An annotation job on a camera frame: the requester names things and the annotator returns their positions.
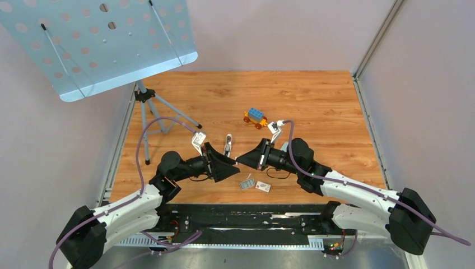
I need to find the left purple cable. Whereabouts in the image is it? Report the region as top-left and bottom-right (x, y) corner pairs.
(48, 116), (197, 269)

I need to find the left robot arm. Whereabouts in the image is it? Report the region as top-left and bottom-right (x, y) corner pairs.
(56, 142), (240, 268)

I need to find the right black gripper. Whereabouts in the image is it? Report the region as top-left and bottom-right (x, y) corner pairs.
(236, 138), (302, 175)

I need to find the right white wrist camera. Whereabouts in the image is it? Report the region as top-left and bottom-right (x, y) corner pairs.
(267, 120), (285, 144)

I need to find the toy brick car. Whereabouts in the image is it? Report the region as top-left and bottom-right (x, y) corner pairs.
(243, 108), (268, 129)

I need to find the grey white stapler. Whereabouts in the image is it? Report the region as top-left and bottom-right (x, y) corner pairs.
(280, 142), (289, 152)

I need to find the small white stapler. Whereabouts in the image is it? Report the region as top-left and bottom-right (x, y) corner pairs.
(223, 133), (232, 157)

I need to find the white staple box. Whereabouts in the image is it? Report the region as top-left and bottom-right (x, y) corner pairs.
(255, 181), (271, 193)

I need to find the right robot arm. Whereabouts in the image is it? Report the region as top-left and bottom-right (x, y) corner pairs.
(236, 138), (436, 255)

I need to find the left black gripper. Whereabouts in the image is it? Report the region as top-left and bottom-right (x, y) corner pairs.
(173, 142), (239, 182)

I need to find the blue perforated music stand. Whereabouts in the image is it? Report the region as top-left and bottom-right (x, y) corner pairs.
(1, 1), (198, 165)

